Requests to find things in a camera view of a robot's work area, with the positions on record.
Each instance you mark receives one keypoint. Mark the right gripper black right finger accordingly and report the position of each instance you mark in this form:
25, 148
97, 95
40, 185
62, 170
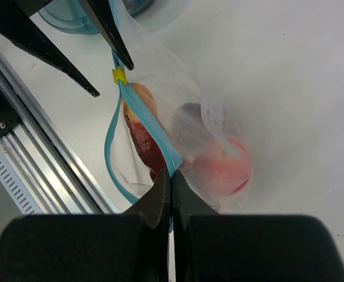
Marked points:
215, 247

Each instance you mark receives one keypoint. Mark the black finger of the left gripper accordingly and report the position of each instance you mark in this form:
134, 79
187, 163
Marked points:
17, 27
100, 13

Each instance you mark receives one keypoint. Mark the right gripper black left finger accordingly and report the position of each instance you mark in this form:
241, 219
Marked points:
131, 246

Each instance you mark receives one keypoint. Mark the red toy apple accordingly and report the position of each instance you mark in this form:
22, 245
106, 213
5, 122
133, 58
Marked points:
221, 174

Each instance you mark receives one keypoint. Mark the clear zip top bag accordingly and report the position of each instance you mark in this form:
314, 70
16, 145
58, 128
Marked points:
165, 120

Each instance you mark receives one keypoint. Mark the dark red toy fruit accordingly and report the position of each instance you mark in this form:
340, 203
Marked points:
188, 127

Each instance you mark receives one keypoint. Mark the teal plastic food container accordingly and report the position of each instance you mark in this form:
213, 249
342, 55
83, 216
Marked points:
69, 17

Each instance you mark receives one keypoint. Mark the aluminium rail frame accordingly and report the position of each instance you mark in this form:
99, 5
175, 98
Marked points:
57, 150

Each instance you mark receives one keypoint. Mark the white slotted cable duct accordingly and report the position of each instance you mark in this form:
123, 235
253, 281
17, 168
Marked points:
16, 188

